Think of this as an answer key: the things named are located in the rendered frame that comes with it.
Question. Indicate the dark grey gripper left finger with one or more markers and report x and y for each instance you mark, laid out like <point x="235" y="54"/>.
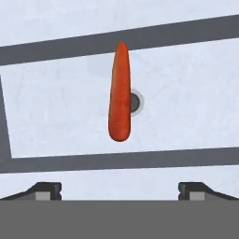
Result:
<point x="46" y="189"/>

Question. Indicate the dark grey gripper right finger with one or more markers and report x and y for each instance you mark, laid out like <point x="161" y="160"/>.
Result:
<point x="193" y="189"/>

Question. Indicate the pale grey sink basin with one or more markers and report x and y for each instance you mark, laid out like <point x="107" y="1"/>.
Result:
<point x="62" y="109"/>

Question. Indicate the orange carrot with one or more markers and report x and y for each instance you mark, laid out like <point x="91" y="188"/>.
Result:
<point x="119" y="93"/>

